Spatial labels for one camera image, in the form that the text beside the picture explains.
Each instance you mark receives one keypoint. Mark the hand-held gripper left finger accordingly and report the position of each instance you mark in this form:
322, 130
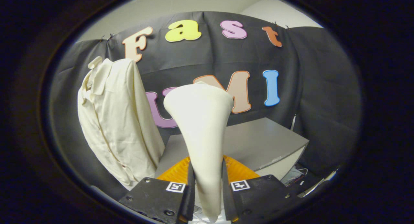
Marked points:
190, 198

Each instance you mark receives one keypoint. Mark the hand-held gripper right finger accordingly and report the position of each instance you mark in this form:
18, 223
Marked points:
226, 201

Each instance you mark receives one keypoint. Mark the cream button-up shirt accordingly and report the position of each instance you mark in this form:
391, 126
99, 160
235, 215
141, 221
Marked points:
113, 127

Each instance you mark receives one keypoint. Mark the white cabinet with grey top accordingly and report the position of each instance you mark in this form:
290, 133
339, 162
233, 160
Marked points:
265, 136

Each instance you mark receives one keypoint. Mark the white plastic hanger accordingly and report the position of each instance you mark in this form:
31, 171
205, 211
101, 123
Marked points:
95, 62

